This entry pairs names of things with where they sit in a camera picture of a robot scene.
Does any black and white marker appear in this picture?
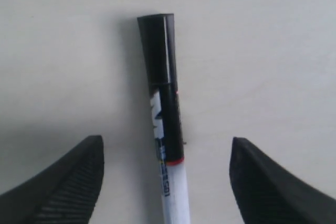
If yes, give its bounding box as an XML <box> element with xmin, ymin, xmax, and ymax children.
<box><xmin>137</xmin><ymin>14</ymin><xmax>191</xmax><ymax>223</ymax></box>

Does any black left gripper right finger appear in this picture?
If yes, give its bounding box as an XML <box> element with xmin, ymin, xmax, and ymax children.
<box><xmin>229</xmin><ymin>137</ymin><xmax>335</xmax><ymax>223</ymax></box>

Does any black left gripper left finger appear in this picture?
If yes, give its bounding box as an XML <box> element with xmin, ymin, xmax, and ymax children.
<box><xmin>1</xmin><ymin>135</ymin><xmax>104</xmax><ymax>223</ymax></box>

